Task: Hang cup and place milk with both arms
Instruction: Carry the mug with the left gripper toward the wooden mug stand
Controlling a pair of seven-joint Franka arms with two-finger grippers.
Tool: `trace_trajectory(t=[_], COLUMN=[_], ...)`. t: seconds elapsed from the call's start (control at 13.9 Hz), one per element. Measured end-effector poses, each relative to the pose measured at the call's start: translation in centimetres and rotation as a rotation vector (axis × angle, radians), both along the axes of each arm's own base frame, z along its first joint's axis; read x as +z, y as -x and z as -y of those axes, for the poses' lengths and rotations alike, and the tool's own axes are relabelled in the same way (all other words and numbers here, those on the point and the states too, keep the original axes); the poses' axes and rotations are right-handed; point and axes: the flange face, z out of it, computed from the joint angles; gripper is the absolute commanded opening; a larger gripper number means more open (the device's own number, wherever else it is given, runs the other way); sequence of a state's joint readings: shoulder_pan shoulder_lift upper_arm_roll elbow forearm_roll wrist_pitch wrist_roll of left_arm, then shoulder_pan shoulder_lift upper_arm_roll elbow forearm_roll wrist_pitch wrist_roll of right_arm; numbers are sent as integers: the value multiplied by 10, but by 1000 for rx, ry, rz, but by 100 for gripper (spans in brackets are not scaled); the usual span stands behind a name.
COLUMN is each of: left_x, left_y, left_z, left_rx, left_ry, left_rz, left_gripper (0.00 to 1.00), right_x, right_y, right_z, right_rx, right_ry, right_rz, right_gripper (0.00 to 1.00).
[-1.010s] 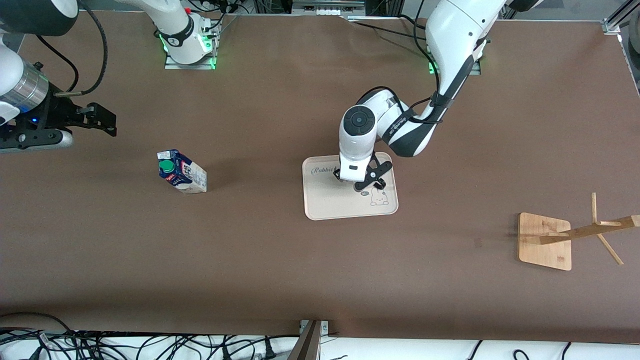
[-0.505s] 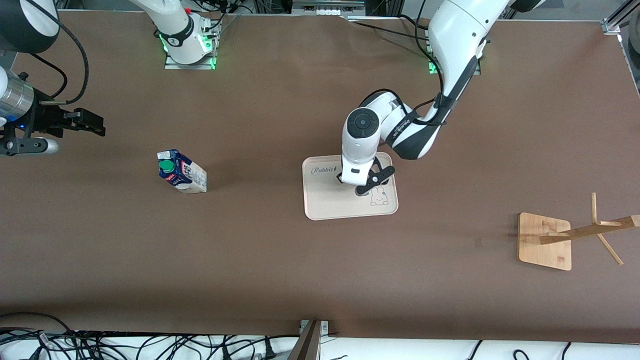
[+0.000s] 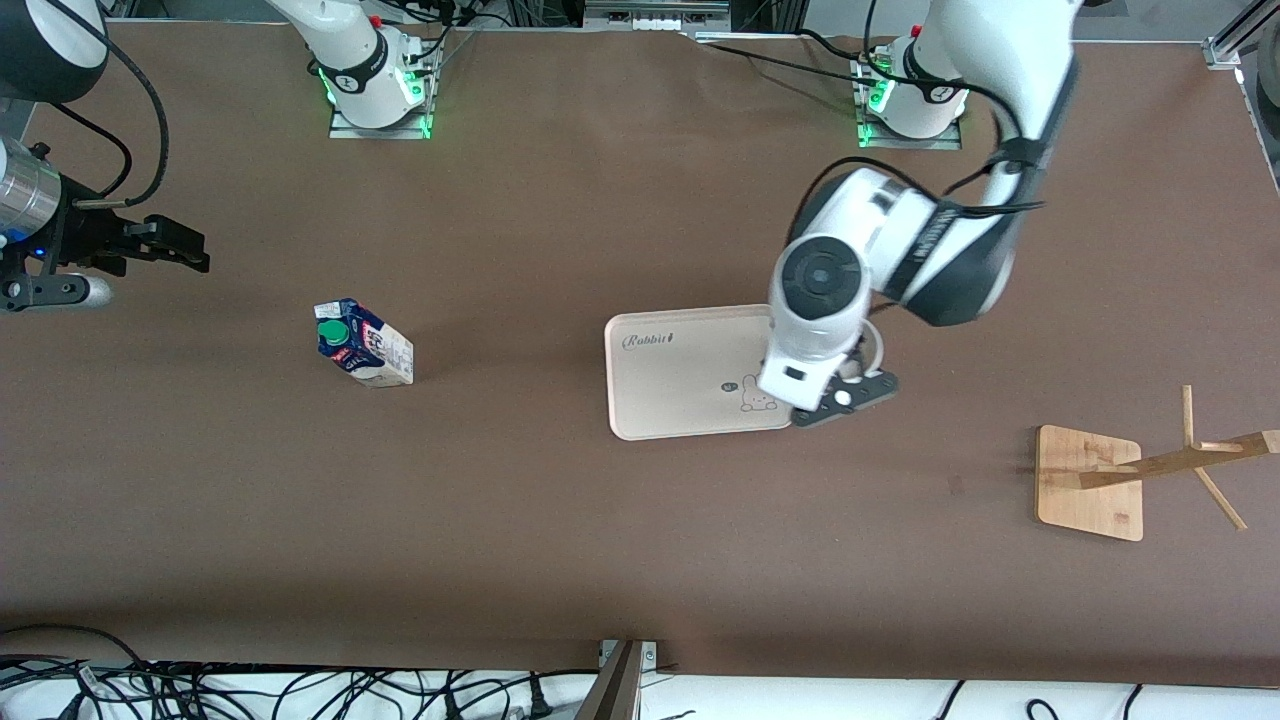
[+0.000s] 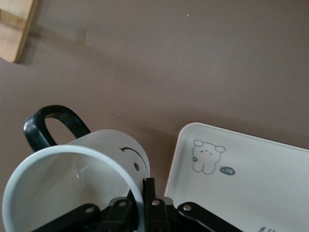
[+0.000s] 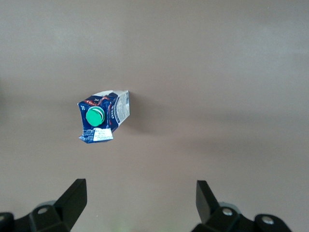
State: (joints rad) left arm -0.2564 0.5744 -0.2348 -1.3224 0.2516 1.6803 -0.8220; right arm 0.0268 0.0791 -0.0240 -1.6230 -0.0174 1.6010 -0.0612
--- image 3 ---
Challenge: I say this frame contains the white mug black handle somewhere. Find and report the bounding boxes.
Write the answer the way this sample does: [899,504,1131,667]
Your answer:
[845,318,887,386]

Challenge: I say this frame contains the blue milk carton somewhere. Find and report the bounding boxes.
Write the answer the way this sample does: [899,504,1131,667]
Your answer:
[314,298,414,388]

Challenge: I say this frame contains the wooden cup rack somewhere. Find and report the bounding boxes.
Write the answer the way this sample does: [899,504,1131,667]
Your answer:
[1035,385,1280,543]

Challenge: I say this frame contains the beige rabbit tray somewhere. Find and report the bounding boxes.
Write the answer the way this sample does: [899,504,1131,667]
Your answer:
[605,304,798,442]

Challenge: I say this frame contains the white power strip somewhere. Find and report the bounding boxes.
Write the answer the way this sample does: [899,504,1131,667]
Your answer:
[583,0,731,31]

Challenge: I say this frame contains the aluminium profile bar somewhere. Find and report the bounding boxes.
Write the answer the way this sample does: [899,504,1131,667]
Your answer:
[575,640,646,720]

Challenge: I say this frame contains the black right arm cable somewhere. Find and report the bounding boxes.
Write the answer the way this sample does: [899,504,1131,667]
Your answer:
[40,0,169,211]

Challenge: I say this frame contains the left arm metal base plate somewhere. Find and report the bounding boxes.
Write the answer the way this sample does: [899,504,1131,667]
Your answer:
[855,60,963,151]

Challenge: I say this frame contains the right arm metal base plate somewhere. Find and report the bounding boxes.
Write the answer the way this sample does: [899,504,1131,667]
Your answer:
[328,98,433,140]

